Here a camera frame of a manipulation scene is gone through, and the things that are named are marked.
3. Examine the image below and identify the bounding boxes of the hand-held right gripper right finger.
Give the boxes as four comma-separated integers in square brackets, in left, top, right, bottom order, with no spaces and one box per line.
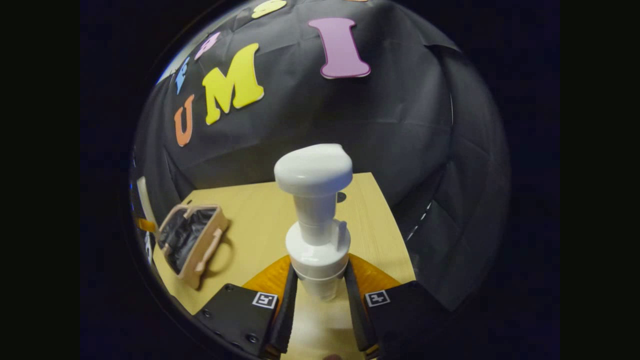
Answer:
[344,252,453,360]

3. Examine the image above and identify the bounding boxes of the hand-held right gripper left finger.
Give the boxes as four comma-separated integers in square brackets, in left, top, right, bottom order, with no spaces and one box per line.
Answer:
[192,255,300,360]

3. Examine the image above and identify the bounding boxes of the beige pink suitcase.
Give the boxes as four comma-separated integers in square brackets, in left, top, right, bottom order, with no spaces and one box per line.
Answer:
[156,204,231,291]

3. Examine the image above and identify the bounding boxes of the white pump bottle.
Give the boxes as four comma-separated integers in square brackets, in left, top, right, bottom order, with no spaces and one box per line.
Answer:
[274,143,354,304]

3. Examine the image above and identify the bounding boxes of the black backdrop cloth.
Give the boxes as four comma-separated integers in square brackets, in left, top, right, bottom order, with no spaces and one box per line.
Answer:
[131,0,512,311]

